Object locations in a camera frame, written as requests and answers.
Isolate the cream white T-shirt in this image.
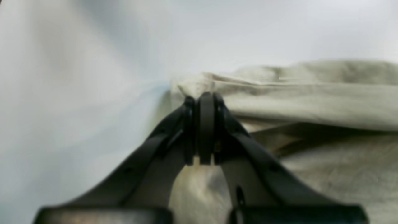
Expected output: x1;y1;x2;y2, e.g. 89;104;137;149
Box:
170;60;398;224

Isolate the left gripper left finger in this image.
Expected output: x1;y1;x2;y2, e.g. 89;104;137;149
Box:
34;97;196;224

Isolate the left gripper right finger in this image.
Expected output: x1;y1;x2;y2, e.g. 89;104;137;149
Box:
200;92;368;224

